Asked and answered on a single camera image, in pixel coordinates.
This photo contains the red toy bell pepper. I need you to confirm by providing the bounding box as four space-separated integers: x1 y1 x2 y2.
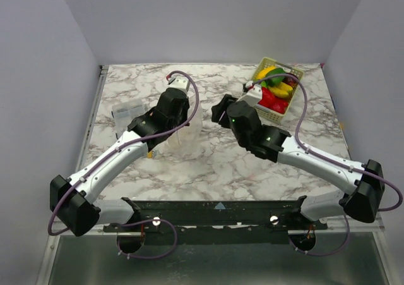
258 87 275 109

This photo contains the clear zip top bag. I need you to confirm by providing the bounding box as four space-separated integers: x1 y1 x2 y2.
165 104 203 157

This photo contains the red toy strawberry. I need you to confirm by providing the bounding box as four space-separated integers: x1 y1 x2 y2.
270 98 288 114

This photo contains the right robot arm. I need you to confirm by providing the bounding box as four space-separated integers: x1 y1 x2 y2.
211 95 385 229

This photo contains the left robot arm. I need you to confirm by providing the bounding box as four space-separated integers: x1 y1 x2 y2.
49 87 189 236

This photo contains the cream plastic basket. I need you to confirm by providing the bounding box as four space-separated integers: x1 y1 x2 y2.
251 58 304 124

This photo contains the green toy bell pepper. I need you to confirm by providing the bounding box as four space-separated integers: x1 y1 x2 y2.
264 68 285 87

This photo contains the yellow toy banana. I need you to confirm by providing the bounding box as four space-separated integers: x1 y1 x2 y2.
268 82 294 99

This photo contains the yellow toy lemon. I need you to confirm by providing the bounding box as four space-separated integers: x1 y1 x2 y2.
255 66 276 80

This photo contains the clear plastic screw box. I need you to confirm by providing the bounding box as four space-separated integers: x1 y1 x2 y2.
111 99 146 138

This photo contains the dark red toy apple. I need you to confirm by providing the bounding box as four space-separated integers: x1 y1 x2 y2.
281 74 297 94

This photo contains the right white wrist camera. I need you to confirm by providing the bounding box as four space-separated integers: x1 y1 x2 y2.
237 81 263 107

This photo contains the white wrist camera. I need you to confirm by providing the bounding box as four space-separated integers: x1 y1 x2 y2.
237 81 263 107
168 76 190 94

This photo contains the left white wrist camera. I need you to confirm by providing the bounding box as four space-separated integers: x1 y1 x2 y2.
168 76 190 94

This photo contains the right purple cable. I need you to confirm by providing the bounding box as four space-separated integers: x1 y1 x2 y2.
247 73 403 257

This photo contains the purple cable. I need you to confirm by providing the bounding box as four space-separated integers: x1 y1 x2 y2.
47 71 200 237
247 73 403 257

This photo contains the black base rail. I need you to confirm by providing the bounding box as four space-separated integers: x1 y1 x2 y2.
104 200 327 245

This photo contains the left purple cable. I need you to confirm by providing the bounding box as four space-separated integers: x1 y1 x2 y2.
47 71 200 237

